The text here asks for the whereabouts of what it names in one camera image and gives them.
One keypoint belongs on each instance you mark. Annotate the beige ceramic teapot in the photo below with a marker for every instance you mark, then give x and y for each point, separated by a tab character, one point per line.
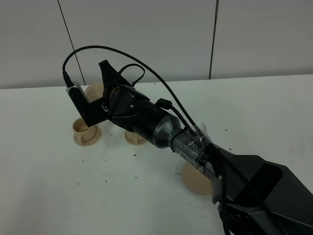
94	91

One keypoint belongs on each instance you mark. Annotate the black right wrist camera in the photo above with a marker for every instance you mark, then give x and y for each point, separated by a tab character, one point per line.
91	112

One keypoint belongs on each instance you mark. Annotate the beige round teapot saucer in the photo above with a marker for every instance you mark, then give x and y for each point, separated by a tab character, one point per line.
195	180

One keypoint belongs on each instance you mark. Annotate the beige cup saucer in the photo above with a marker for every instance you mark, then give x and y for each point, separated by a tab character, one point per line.
141	142
89	137

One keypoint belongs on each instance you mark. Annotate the beige teacup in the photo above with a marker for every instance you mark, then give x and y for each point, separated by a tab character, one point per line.
79	126
134	138

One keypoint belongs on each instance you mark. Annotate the left beige cup saucer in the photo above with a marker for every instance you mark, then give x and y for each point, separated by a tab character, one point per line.
89	137

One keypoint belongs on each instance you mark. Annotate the right beige teacup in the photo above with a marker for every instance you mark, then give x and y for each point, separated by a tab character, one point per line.
134	138

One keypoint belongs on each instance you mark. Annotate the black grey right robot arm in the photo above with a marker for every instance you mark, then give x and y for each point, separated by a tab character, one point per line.
254	196

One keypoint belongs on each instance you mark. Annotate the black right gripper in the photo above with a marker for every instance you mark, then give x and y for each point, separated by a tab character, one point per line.
127	108

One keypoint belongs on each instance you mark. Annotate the left beige teacup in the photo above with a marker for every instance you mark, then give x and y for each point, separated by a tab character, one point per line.
79	126

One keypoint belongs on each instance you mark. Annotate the right beige cup saucer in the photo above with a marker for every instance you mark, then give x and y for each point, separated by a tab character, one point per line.
141	142

